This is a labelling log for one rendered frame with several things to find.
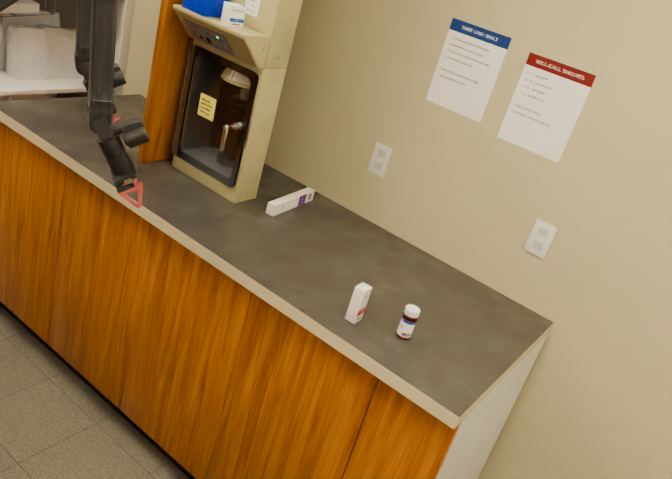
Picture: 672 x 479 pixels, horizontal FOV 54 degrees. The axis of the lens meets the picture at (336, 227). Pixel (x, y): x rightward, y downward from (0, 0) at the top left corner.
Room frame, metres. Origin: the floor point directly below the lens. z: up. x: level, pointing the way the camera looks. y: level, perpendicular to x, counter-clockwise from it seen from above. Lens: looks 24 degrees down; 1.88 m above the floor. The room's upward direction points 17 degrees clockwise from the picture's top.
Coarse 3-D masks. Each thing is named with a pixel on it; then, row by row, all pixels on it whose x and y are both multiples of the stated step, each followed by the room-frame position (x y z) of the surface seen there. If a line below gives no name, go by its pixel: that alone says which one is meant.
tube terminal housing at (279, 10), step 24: (240, 0) 2.10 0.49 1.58; (264, 0) 2.06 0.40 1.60; (288, 0) 2.07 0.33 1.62; (264, 24) 2.05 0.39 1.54; (288, 24) 2.09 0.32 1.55; (288, 48) 2.11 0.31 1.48; (264, 72) 2.03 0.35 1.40; (264, 96) 2.06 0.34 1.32; (264, 120) 2.08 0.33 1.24; (264, 144) 2.11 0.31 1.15; (192, 168) 2.14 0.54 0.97; (240, 168) 2.03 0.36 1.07; (216, 192) 2.07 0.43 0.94; (240, 192) 2.05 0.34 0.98
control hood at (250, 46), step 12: (180, 12) 2.08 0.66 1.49; (192, 12) 2.05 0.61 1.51; (204, 24) 2.03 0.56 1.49; (216, 24) 1.99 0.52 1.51; (192, 36) 2.15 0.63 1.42; (228, 36) 1.98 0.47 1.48; (240, 36) 1.94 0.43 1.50; (252, 36) 1.96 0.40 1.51; (264, 36) 2.01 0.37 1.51; (216, 48) 2.09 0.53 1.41; (240, 48) 1.99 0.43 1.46; (252, 48) 1.97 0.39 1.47; (264, 48) 2.01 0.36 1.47; (252, 60) 1.99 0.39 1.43; (264, 60) 2.02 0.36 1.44
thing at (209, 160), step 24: (192, 72) 2.16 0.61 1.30; (216, 72) 2.11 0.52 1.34; (240, 72) 2.06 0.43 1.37; (192, 96) 2.15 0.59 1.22; (216, 96) 2.10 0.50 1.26; (240, 96) 2.05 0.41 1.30; (192, 120) 2.14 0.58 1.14; (216, 120) 2.09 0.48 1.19; (240, 120) 2.04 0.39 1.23; (192, 144) 2.13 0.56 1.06; (216, 144) 2.08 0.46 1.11; (240, 144) 2.03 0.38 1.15; (216, 168) 2.07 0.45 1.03
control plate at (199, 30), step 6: (192, 24) 2.08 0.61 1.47; (192, 30) 2.11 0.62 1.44; (198, 30) 2.08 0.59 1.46; (204, 30) 2.05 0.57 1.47; (210, 30) 2.03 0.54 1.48; (198, 36) 2.11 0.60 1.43; (204, 36) 2.09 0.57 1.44; (210, 36) 2.06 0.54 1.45; (222, 36) 2.01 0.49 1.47; (216, 42) 2.06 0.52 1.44; (222, 42) 2.03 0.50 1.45; (222, 48) 2.06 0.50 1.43; (228, 48) 2.04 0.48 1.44
